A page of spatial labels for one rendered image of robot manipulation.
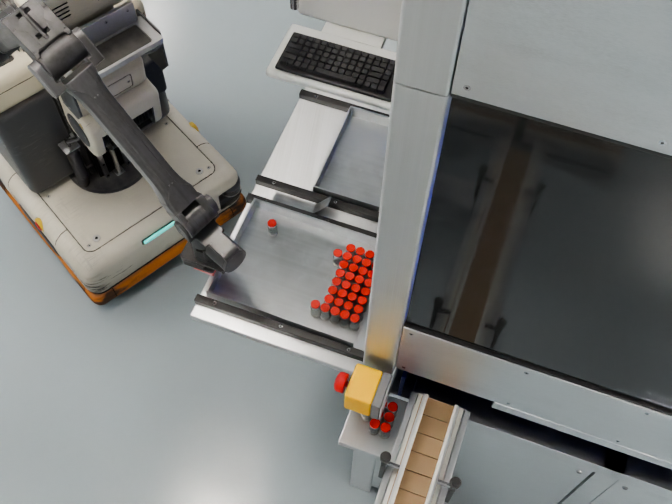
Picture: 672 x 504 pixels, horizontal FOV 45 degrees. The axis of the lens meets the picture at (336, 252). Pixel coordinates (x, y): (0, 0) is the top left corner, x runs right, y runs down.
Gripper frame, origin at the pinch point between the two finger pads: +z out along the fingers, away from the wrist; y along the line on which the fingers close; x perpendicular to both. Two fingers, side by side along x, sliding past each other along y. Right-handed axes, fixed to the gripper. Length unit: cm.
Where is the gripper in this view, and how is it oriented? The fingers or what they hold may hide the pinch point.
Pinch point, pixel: (212, 271)
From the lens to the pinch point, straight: 180.7
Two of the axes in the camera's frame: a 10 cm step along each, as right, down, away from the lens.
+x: 3.5, -8.2, 4.6
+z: -0.1, 4.9, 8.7
